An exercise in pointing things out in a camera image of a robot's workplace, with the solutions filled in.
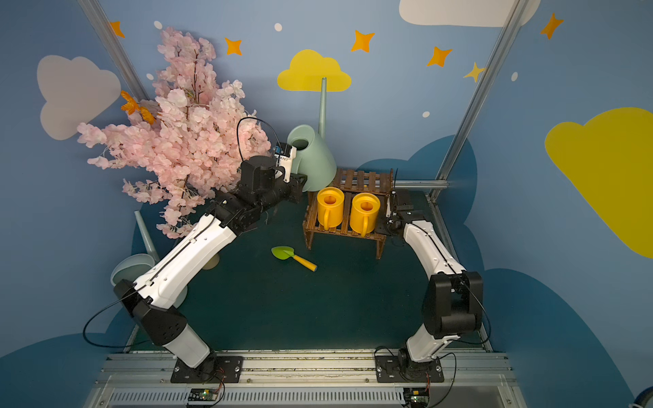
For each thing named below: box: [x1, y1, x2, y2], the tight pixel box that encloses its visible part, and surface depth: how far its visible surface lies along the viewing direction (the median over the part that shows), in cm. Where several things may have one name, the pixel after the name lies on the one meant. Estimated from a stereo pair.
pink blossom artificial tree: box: [76, 27, 273, 239], surface depth 69 cm
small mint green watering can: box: [287, 77, 339, 193], surface depth 69 cm
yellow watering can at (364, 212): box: [349, 192, 381, 238], surface depth 84 cm
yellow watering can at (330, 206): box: [317, 186, 346, 232], surface depth 86 cm
